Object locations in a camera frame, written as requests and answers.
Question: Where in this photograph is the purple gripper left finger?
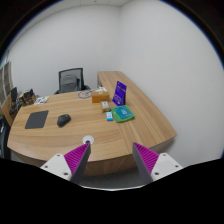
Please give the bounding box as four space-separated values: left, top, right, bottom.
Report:
41 142 91 185

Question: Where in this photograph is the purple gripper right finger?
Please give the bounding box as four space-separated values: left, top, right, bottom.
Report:
132 142 182 185

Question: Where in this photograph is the black computer mouse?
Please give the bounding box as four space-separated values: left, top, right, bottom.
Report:
57 114 71 127

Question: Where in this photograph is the dark grey mouse pad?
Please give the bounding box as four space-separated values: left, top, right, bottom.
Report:
25 110 48 129

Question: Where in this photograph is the teal booklet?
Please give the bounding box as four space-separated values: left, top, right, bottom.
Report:
115 105 133 119

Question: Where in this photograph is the green folded cloth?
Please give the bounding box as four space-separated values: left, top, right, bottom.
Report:
111 107 135 123

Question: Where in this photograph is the small blue white box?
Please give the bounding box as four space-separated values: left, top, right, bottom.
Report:
106 112 113 121

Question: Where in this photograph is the black chair at left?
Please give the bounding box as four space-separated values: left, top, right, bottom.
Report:
0 115 11 160

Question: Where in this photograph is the small tan box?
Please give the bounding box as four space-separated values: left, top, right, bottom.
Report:
101 101 110 112

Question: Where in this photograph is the colourful printed sheet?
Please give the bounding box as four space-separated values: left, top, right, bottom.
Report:
34 96 49 105

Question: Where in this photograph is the orange cardboard box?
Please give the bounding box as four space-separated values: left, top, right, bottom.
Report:
92 91 110 103

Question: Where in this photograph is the purple standing sign card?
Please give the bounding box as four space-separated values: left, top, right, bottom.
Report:
112 81 127 106

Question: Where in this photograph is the brown cardboard box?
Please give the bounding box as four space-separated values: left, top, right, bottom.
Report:
19 89 36 106

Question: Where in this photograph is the grey backpack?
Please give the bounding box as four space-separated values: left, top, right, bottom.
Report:
60 75 80 93

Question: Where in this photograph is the black mesh office chair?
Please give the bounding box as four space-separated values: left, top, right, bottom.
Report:
56 68 90 94

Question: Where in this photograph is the wooden shelf cabinet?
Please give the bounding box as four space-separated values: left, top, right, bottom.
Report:
0 62 13 104

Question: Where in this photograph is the white desk cable grommet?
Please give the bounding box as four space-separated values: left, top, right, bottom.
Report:
82 135 94 144

